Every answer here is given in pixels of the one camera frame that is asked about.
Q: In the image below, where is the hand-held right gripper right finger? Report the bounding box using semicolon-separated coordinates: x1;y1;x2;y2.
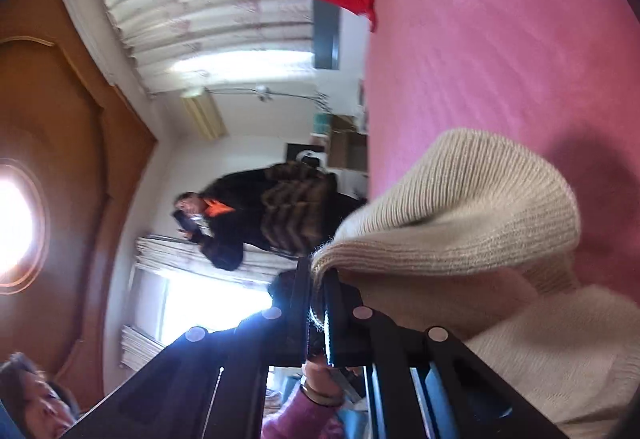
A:
324;268;569;439

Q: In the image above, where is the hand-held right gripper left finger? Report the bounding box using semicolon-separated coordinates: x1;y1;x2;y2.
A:
65;258;314;439

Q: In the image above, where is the cream knit sweater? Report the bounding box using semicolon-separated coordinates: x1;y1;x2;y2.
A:
310;129;640;439

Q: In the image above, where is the person's left forearm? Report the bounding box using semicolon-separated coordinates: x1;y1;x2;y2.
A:
261;389;347;439

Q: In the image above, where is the person's left hand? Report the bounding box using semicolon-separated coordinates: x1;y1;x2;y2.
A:
302;353;352;395

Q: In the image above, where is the white pleated curtain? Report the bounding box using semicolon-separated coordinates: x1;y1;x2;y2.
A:
120;233;301;370

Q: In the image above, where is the cardboard box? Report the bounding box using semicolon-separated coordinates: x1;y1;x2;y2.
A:
327;116;369;170

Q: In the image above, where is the cream air conditioner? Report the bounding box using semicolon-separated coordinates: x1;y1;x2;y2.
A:
180;88;226;140

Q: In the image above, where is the person's head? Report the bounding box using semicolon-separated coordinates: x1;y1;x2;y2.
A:
0;351;83;439

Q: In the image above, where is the round ceiling lamp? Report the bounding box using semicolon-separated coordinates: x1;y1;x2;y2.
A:
0;158;51;296

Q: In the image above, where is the white patterned curtain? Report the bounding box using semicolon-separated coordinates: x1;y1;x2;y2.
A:
90;0;322;94

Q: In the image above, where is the pink bed blanket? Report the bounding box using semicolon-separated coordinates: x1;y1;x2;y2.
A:
364;0;640;306

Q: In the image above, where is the gold bracelet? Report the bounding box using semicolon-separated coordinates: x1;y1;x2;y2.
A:
299;376;346;408

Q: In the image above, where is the wall cable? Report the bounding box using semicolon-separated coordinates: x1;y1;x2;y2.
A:
207;85;333;112

